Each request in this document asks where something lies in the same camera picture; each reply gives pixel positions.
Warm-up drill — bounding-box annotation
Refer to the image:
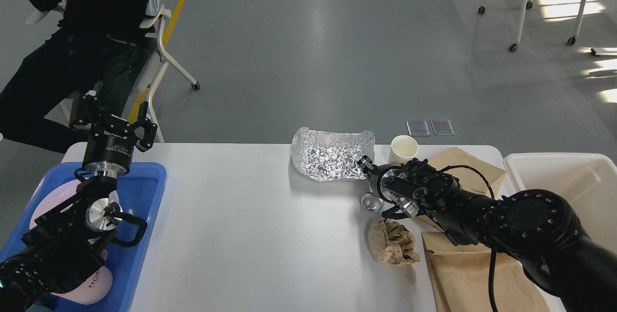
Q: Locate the blue plastic tray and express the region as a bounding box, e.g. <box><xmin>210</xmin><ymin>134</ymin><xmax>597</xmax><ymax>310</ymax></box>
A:
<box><xmin>1</xmin><ymin>162</ymin><xmax>167</xmax><ymax>312</ymax></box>

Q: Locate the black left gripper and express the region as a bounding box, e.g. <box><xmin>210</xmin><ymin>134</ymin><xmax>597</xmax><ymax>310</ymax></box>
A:
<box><xmin>68</xmin><ymin>92</ymin><xmax>158</xmax><ymax>177</ymax></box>

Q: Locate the pink plastic plate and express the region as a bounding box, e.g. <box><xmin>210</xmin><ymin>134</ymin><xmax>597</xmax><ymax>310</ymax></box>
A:
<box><xmin>29</xmin><ymin>180</ymin><xmax>121</xmax><ymax>234</ymax></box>

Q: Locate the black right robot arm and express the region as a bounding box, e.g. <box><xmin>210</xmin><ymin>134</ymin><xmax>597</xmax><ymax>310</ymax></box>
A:
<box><xmin>358</xmin><ymin>156</ymin><xmax>617</xmax><ymax>312</ymax></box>

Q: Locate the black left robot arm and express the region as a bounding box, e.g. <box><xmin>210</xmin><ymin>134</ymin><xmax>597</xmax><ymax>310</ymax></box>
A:
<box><xmin>1</xmin><ymin>92</ymin><xmax>157</xmax><ymax>312</ymax></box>

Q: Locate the person leg with shoe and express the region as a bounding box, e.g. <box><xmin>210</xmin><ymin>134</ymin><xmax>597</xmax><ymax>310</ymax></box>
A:
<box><xmin>0</xmin><ymin>0</ymin><xmax>160</xmax><ymax>153</ymax></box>

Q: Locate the flat brown paper bag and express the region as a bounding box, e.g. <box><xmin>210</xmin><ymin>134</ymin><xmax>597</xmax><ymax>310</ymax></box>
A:
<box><xmin>421</xmin><ymin>231</ymin><xmax>549</xmax><ymax>312</ymax></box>

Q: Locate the foil sheet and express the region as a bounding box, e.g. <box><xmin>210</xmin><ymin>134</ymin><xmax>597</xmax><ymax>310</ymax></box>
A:
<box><xmin>290</xmin><ymin>127</ymin><xmax>376</xmax><ymax>182</ymax></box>

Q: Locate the crumpled brown paper ball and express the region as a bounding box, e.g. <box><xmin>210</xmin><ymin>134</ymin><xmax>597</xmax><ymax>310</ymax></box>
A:
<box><xmin>368</xmin><ymin>219</ymin><xmax>421</xmax><ymax>266</ymax></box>

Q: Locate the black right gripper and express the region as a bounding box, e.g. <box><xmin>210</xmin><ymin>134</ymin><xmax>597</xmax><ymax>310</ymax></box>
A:
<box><xmin>357</xmin><ymin>155</ymin><xmax>401</xmax><ymax>202</ymax></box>

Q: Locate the small grey metal plate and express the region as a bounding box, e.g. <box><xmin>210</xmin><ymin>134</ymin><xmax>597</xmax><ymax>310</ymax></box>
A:
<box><xmin>406</xmin><ymin>120</ymin><xmax>430</xmax><ymax>136</ymax></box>

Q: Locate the white paper cup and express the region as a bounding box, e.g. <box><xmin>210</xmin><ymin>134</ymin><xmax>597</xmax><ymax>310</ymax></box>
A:
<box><xmin>388</xmin><ymin>136</ymin><xmax>419</xmax><ymax>164</ymax></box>

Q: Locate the white chair leg left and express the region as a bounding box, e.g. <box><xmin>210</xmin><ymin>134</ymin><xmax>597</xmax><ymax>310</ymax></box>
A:
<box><xmin>1</xmin><ymin>4</ymin><xmax>200</xmax><ymax>152</ymax></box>

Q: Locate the white plastic bin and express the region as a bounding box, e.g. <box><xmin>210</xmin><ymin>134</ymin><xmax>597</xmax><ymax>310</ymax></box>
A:
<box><xmin>503</xmin><ymin>152</ymin><xmax>617</xmax><ymax>253</ymax></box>

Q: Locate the pink mug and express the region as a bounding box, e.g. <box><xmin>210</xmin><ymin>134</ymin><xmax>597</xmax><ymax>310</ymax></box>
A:
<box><xmin>51</xmin><ymin>266</ymin><xmax>114</xmax><ymax>305</ymax></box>

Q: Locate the brown paper bag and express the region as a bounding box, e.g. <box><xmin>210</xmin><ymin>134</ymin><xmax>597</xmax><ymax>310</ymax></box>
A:
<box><xmin>421</xmin><ymin>231</ymin><xmax>549</xmax><ymax>312</ymax></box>
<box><xmin>417</xmin><ymin>147</ymin><xmax>508</xmax><ymax>231</ymax></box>

